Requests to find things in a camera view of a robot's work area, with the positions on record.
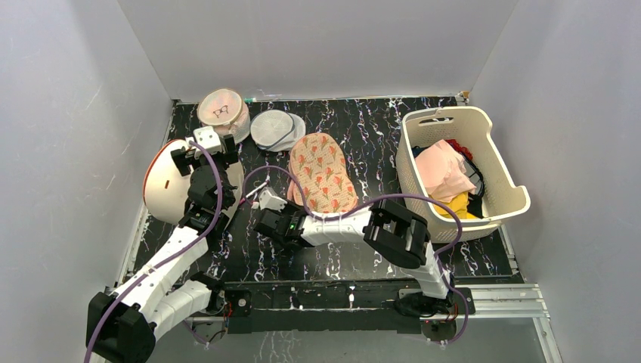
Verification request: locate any pink garment in basket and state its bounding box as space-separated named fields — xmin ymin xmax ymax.
xmin=414 ymin=139 xmax=477 ymax=203

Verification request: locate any dark blue garment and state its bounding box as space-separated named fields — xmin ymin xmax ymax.
xmin=411 ymin=147 xmax=427 ymax=158

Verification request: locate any red lace garment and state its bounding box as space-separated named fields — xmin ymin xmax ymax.
xmin=446 ymin=139 xmax=473 ymax=160

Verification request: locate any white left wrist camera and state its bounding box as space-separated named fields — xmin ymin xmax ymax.
xmin=194 ymin=126 xmax=222 ymax=154

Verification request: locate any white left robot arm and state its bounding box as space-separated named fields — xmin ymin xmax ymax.
xmin=84 ymin=127 xmax=244 ymax=362

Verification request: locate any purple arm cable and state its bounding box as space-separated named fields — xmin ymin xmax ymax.
xmin=241 ymin=165 xmax=470 ymax=345
xmin=82 ymin=141 xmax=225 ymax=363

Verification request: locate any cream cylindrical bin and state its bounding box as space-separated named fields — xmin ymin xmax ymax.
xmin=143 ymin=138 xmax=245 ymax=225

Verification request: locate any cream plastic laundry basket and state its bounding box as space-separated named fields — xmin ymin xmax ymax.
xmin=395 ymin=107 xmax=531 ymax=241

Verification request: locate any pink round mesh laundry bag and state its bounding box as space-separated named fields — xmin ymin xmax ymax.
xmin=197 ymin=88 xmax=250 ymax=144

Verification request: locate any purple capped marker pen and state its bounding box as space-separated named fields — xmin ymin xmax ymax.
xmin=239 ymin=181 xmax=269 ymax=205

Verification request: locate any peach patterned mesh laundry bag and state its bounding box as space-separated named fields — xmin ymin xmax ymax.
xmin=287 ymin=132 xmax=358 ymax=213

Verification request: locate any white round mesh laundry bag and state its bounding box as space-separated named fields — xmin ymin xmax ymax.
xmin=250 ymin=110 xmax=306 ymax=152

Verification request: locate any grey black garment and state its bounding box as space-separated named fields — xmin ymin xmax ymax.
xmin=463 ymin=154 xmax=485 ymax=219

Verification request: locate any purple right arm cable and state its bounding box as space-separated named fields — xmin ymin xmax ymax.
xmin=241 ymin=165 xmax=470 ymax=345

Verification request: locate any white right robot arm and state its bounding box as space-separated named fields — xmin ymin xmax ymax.
xmin=254 ymin=200 xmax=457 ymax=317

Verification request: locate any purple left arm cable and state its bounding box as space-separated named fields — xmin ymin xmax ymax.
xmin=82 ymin=141 xmax=225 ymax=363

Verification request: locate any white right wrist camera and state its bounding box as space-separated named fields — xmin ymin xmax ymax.
xmin=251 ymin=186 xmax=287 ymax=212

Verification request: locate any yellow garment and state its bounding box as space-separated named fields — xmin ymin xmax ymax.
xmin=434 ymin=191 xmax=476 ymax=219

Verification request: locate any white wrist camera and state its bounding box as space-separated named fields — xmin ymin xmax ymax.
xmin=251 ymin=186 xmax=287 ymax=212
xmin=194 ymin=126 xmax=222 ymax=154

